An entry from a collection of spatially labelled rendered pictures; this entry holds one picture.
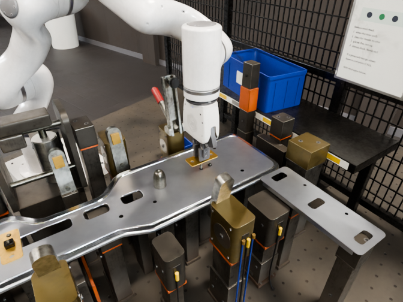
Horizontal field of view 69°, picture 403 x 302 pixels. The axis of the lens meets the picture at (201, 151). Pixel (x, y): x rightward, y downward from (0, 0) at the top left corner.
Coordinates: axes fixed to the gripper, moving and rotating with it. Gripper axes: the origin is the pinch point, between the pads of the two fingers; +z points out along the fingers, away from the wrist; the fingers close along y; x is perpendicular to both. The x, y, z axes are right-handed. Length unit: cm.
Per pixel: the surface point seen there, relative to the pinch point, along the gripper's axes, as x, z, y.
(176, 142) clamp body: -0.5, 4.1, -13.1
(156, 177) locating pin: -13.7, 2.1, 0.8
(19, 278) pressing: -46.1, 6.3, 8.6
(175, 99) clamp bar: 0.9, -9.1, -14.7
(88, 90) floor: 41, 106, -324
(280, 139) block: 26.9, 3.9, 3.4
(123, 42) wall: 142, 87, -453
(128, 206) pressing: -22.4, 5.9, 2.5
